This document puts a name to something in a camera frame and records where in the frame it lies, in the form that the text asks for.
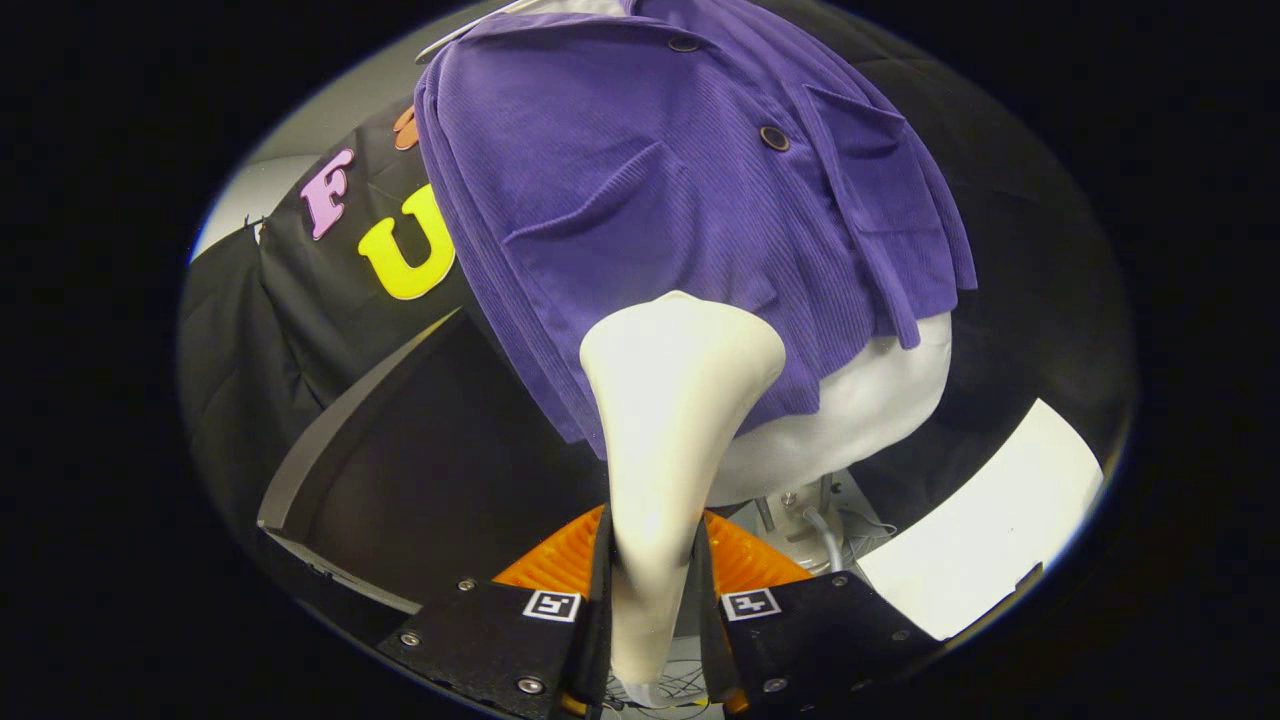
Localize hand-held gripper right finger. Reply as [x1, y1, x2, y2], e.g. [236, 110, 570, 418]
[695, 510, 946, 719]

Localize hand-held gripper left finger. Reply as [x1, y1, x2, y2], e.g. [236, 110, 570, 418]
[378, 503, 613, 720]

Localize garment steamer base with pole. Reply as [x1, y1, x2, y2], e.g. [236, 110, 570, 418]
[752, 475, 891, 577]

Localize white garment steamer head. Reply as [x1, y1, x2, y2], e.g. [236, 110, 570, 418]
[579, 290, 788, 691]

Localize purple corduroy jacket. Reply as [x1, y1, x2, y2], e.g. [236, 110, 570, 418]
[413, 0, 979, 461]

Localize grey drawer cabinet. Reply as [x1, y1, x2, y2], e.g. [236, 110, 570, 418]
[256, 308, 611, 616]

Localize white mannequin torso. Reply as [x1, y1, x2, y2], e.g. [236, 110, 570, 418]
[520, 0, 953, 508]

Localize white flat panel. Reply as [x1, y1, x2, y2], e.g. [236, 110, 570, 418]
[858, 398, 1104, 641]

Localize black backdrop cloth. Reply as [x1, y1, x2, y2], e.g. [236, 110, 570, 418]
[178, 0, 1136, 561]

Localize black floor cables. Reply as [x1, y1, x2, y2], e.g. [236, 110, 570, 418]
[600, 662, 723, 715]

